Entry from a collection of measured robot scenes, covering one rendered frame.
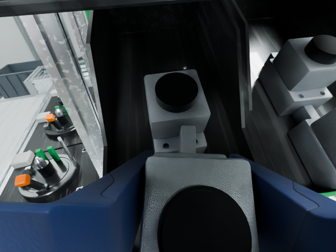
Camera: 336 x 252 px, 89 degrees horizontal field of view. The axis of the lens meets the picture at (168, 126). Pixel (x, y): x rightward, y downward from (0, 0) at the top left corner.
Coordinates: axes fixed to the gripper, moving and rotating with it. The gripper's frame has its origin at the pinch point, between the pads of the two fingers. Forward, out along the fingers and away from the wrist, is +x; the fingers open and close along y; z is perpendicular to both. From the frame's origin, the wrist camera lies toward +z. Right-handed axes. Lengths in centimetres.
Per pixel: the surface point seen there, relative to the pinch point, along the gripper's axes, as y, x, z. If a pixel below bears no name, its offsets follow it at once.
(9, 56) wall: 329, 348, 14
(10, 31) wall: 324, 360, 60
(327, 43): -12.6, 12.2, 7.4
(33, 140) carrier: 50, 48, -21
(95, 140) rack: 9.0, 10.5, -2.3
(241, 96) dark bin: -5.0, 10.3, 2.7
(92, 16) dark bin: 8.8, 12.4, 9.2
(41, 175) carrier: 35, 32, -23
